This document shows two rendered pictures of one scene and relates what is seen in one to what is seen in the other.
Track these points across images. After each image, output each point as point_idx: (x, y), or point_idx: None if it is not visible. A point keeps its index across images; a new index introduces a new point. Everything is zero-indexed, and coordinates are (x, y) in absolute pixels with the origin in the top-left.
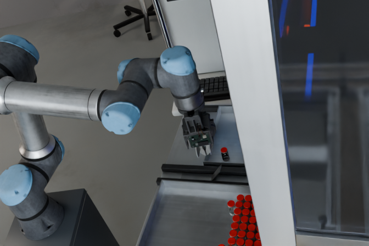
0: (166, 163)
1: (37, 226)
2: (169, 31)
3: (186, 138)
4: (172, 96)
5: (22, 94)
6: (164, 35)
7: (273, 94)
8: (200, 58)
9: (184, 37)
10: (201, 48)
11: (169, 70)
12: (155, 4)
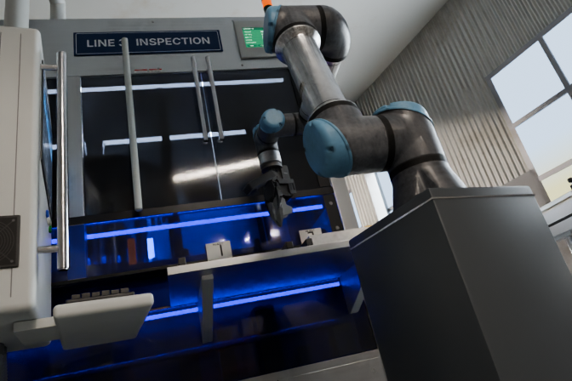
0: (280, 250)
1: None
2: (38, 204)
3: (289, 187)
4: (277, 151)
5: (328, 61)
6: (68, 193)
7: None
8: (41, 282)
9: (40, 229)
10: (42, 264)
11: None
12: (67, 142)
